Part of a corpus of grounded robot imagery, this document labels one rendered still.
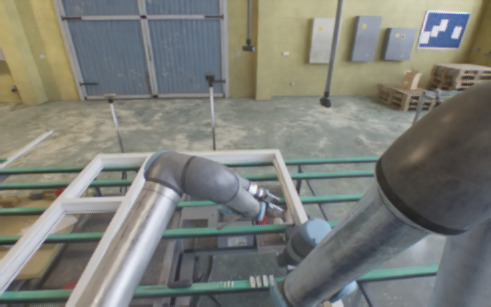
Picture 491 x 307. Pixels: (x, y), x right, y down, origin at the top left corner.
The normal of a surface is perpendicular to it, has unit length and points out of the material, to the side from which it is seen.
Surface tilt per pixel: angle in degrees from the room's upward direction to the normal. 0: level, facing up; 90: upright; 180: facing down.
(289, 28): 90
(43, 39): 90
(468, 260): 91
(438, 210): 90
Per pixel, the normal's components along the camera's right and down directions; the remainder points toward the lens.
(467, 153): -0.59, -0.15
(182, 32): 0.08, 0.47
